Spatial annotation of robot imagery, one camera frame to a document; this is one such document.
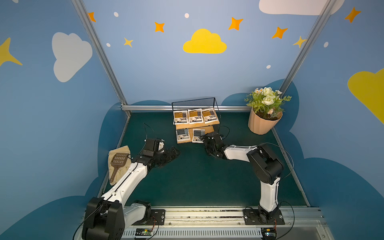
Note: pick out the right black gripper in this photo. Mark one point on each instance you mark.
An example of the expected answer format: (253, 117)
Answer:
(211, 143)

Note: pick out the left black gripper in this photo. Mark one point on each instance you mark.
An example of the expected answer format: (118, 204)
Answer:
(163, 155)

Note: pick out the grey coffee bag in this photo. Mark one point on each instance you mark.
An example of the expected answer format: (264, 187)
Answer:
(197, 135)
(183, 135)

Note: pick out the yellow coffee bag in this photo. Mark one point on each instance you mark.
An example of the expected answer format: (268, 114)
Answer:
(209, 115)
(180, 117)
(195, 116)

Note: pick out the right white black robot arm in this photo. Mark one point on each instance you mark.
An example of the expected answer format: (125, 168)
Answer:
(267, 167)

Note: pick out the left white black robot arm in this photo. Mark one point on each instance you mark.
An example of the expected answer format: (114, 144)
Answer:
(107, 217)

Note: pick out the brown slotted spatula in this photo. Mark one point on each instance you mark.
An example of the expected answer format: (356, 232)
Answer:
(119, 160)

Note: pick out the potted artificial flower plant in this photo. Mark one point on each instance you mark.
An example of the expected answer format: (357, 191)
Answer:
(266, 109)

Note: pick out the left small circuit board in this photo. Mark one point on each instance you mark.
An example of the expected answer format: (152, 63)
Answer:
(144, 233)

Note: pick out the small circuit board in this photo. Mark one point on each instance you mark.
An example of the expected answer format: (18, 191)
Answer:
(144, 233)
(269, 234)

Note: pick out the right small circuit board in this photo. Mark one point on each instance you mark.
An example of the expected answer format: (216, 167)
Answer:
(269, 234)

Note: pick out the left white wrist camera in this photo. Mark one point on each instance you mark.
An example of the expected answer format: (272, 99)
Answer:
(160, 146)

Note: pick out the two-tier wooden wire shelf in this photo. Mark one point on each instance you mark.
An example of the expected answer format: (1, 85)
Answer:
(204, 103)

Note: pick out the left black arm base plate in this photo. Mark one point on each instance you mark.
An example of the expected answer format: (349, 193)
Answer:
(157, 215)

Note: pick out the aluminium front rail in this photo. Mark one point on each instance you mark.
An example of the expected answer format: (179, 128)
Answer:
(227, 223)

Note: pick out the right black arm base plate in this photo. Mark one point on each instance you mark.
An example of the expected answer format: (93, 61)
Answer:
(256, 217)

